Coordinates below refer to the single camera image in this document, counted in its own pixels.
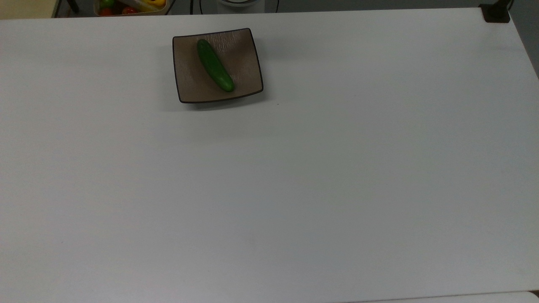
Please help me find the green cucumber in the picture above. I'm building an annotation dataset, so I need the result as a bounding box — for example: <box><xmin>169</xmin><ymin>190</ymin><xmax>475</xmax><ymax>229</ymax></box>
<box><xmin>196</xmin><ymin>39</ymin><xmax>236</xmax><ymax>93</ymax></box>

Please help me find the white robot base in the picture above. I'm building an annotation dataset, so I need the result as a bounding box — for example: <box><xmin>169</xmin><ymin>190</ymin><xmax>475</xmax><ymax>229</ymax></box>
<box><xmin>216</xmin><ymin>0</ymin><xmax>266</xmax><ymax>8</ymax></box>

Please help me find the square brown ceramic plate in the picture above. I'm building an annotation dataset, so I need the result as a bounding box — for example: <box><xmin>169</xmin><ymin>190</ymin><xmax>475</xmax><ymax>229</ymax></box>
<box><xmin>172</xmin><ymin>28</ymin><xmax>264</xmax><ymax>104</ymax></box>

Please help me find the basket of toy fruit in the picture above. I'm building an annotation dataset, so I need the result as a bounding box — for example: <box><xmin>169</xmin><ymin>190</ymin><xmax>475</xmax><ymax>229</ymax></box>
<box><xmin>93</xmin><ymin>0</ymin><xmax>170</xmax><ymax>17</ymax></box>

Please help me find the black table clamp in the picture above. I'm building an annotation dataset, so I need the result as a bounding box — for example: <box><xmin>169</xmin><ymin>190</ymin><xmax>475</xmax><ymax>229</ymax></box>
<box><xmin>479</xmin><ymin>0</ymin><xmax>513</xmax><ymax>24</ymax></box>

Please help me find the beige wooden board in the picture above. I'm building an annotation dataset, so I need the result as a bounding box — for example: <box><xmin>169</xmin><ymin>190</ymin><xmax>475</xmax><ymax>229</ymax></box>
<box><xmin>0</xmin><ymin>0</ymin><xmax>59</xmax><ymax>20</ymax></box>

